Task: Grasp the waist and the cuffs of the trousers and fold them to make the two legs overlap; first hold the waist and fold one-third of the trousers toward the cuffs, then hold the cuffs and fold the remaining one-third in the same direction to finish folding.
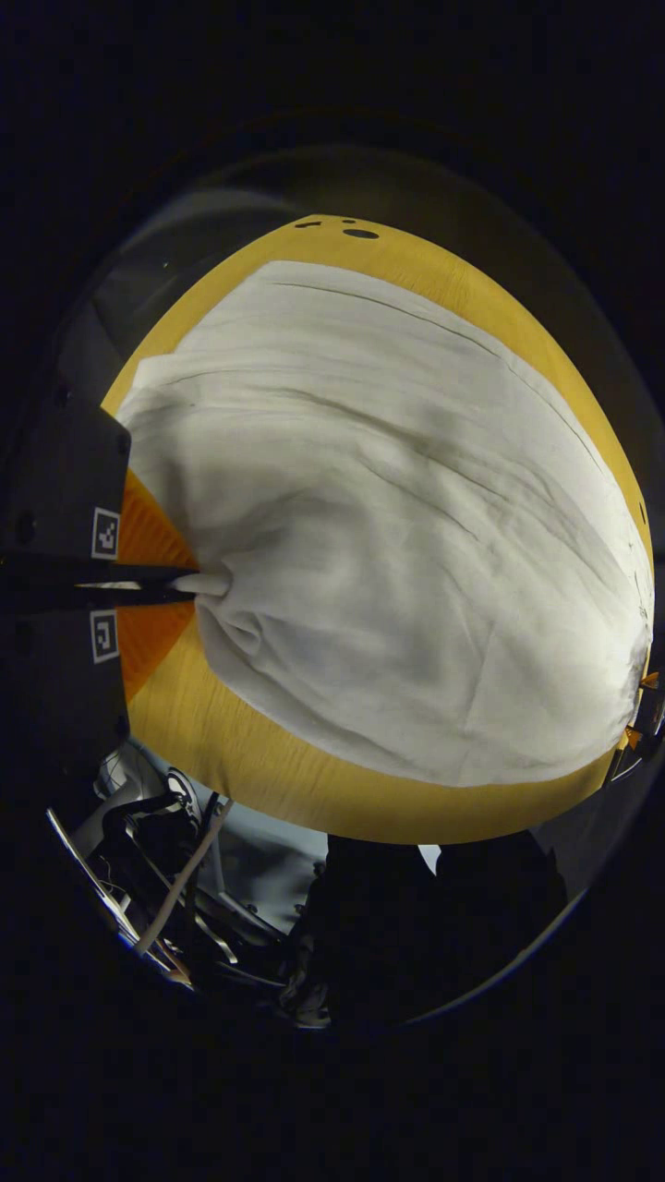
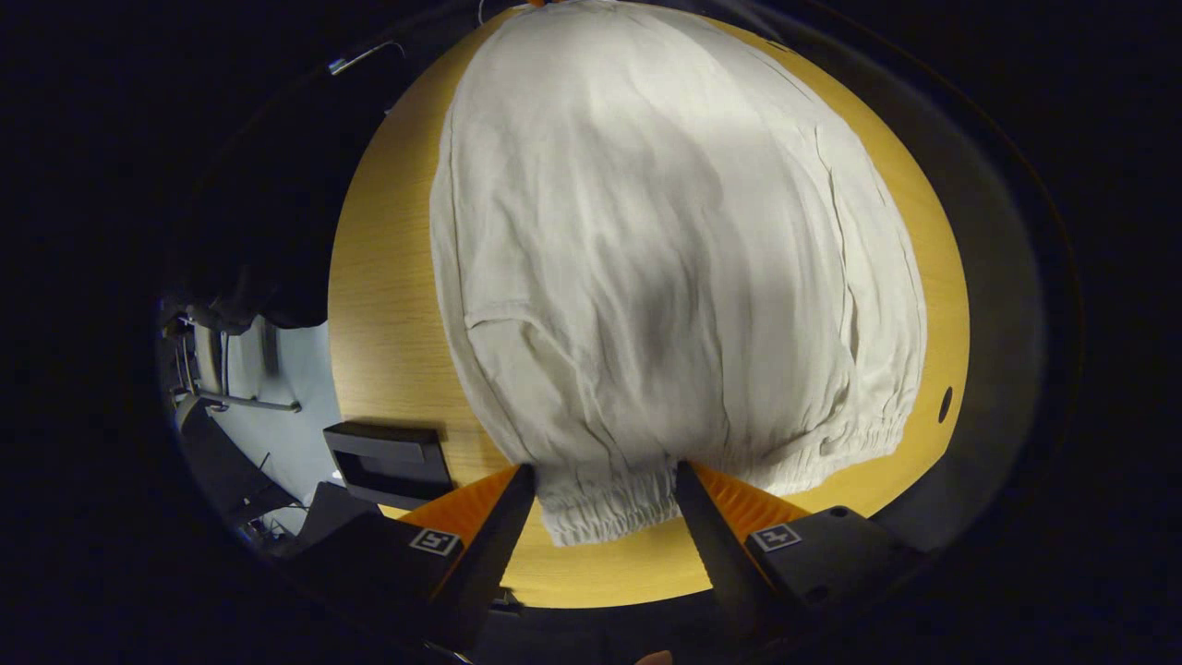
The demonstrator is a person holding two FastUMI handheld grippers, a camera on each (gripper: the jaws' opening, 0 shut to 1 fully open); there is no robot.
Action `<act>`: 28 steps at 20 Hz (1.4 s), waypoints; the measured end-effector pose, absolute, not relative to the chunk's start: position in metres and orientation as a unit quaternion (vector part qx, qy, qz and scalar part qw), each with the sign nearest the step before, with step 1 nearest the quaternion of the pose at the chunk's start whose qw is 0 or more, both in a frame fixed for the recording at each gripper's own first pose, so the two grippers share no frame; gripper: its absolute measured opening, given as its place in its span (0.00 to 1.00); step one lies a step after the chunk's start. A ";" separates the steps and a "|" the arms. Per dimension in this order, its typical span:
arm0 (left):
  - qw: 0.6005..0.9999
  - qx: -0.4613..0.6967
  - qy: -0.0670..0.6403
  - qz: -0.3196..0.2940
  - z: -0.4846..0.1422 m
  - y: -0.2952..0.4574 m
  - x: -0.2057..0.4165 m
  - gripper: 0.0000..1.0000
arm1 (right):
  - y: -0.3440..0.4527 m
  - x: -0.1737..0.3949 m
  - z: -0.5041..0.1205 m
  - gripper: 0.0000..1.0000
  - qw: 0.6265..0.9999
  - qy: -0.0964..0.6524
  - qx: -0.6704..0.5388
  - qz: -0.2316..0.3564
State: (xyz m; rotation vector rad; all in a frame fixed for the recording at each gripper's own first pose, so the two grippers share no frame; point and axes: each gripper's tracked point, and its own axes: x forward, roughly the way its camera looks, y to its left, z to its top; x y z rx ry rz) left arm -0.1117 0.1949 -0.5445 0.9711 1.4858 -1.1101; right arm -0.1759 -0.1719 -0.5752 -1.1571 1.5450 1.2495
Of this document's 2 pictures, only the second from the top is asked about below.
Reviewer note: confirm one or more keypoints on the grey metal stand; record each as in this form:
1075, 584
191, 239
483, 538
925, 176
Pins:
249, 403

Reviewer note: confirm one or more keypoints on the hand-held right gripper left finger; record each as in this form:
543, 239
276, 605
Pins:
485, 563

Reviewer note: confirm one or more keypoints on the white jeans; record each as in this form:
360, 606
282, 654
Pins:
646, 231

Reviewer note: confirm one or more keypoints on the black table clamp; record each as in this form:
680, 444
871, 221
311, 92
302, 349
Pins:
388, 462

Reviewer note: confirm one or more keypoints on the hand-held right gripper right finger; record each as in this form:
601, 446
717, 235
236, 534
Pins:
729, 563

